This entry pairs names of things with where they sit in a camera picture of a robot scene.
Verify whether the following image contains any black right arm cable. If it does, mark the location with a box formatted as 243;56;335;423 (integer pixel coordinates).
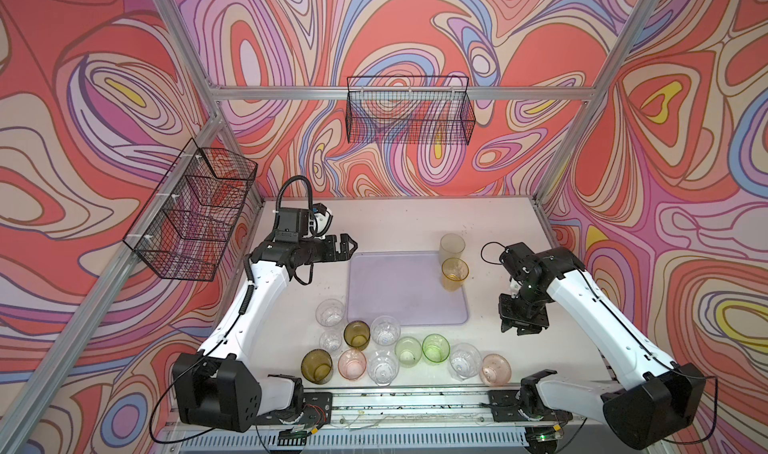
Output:
659;372;720;446

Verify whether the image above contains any pink clear glass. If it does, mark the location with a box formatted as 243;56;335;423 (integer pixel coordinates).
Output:
338;348;367;381

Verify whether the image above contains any olive brown glass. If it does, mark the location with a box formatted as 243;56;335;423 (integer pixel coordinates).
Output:
343;321;370;351

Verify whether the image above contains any pale green dimpled cup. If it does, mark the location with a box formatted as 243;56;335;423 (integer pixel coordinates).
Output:
438;233;466;264

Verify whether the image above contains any large olive green glass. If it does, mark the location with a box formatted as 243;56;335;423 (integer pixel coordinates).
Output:
300;349;333;385

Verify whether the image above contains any clear textured glass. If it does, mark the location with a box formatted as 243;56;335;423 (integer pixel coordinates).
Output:
370;315;401;347

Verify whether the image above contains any yellow clear plastic cup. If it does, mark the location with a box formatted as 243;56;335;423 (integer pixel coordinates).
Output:
441;258;469;292

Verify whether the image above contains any small clear glass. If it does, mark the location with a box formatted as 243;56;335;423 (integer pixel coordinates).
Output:
319;329;345;353

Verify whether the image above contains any black wire basket back wall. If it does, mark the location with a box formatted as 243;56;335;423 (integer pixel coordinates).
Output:
345;74;476;145

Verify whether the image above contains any clear faceted glass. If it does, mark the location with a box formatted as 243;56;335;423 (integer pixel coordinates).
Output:
448;343;482;381

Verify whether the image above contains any pink dimpled cup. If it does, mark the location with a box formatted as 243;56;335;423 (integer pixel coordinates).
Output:
480;354;512;387

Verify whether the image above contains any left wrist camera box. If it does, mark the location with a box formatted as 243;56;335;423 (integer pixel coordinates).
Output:
273;208;310;243

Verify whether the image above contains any bright green glass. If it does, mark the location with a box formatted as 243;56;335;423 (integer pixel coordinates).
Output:
422;333;451;364

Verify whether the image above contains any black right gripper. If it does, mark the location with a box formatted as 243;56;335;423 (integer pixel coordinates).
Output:
498;283;550;336

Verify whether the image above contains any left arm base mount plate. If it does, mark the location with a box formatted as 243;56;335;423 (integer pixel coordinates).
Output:
255;391;333;428

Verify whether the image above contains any black wire basket wall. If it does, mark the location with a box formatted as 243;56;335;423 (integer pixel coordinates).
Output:
123;140;258;282
345;74;476;145

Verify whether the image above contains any clear ribbed glass front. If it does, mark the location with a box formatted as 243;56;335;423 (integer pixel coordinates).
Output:
367;350;399;386

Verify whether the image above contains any aluminium front rail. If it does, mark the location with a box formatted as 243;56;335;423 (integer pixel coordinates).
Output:
323;384;499;425

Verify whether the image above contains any light green dimpled cup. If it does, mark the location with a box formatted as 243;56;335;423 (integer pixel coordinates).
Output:
395;336;423;368

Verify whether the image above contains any black wire basket left wall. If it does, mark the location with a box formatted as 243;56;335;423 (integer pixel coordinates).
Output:
123;140;258;282

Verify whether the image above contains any lilac plastic tray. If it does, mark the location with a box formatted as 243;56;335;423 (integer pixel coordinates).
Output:
346;251;469;327

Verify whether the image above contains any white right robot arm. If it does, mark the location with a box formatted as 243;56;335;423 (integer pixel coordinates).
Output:
498;243;708;450

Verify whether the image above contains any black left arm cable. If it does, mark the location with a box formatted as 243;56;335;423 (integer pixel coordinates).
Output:
274;174;316;215

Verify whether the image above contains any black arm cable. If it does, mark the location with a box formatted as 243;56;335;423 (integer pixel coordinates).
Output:
274;174;316;215
659;372;720;446

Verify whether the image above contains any clear glass near tray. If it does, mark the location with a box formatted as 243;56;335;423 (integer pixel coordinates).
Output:
315;299;346;327

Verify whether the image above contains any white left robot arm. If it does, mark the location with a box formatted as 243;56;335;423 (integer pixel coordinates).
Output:
172;234;358;432

